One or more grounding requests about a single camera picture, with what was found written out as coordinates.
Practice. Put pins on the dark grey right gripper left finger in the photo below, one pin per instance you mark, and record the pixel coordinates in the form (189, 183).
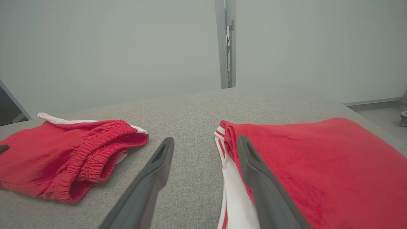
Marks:
(143, 197)

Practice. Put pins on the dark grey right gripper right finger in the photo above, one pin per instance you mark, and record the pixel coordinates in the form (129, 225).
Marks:
(270, 203)

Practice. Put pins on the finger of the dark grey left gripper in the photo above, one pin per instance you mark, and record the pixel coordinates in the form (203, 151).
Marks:
(3, 148)

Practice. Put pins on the red shorts with white trim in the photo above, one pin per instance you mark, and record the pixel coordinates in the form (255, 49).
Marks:
(47, 165)

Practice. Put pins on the red Bulls 23 jersey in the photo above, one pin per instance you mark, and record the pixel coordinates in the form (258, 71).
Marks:
(334, 175)

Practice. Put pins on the black caster wheel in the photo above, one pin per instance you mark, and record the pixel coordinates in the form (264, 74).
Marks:
(403, 120)

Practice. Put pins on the grey wall baseboard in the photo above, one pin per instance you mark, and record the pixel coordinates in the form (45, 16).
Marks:
(372, 103)

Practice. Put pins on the grey partition post with gap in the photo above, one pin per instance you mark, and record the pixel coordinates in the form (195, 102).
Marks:
(221, 47)

